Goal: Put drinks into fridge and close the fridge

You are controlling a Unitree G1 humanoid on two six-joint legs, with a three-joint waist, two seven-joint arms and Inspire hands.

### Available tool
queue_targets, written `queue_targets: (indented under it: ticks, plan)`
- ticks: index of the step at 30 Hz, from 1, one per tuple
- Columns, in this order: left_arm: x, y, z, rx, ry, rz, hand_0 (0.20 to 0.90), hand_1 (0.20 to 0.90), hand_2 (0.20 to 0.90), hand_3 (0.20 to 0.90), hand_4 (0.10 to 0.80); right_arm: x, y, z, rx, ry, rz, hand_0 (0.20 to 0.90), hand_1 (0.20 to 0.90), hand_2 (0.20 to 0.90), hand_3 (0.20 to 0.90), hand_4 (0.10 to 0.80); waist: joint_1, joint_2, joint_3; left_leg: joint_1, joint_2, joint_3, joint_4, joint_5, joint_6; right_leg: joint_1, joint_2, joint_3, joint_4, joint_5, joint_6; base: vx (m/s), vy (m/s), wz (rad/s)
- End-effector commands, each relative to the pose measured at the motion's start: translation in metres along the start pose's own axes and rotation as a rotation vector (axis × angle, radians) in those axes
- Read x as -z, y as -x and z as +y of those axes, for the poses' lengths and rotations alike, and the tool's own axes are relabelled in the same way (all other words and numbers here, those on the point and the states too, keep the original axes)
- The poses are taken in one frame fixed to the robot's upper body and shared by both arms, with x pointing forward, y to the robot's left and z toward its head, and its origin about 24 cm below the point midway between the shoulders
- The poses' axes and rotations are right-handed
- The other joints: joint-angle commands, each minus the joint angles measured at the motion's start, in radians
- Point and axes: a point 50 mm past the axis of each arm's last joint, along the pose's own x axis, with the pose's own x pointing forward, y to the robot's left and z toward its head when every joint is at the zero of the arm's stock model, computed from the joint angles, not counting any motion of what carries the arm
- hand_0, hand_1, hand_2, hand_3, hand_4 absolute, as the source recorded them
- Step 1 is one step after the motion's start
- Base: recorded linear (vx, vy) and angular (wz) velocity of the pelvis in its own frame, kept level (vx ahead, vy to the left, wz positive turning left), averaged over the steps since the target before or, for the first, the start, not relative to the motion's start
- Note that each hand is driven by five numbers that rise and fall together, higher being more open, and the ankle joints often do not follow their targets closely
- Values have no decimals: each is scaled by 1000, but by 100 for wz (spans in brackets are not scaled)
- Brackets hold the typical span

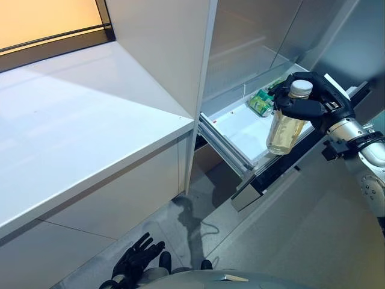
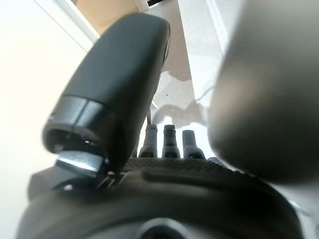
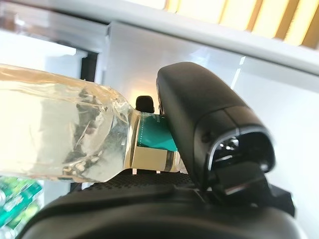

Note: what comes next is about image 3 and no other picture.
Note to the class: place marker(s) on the yellow tea drink bottle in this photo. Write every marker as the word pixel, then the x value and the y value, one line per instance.
pixel 49 124

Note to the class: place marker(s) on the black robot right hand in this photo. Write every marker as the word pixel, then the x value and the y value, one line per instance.
pixel 194 104

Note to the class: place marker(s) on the green drink can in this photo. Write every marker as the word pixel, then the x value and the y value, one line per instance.
pixel 7 224
pixel 27 193

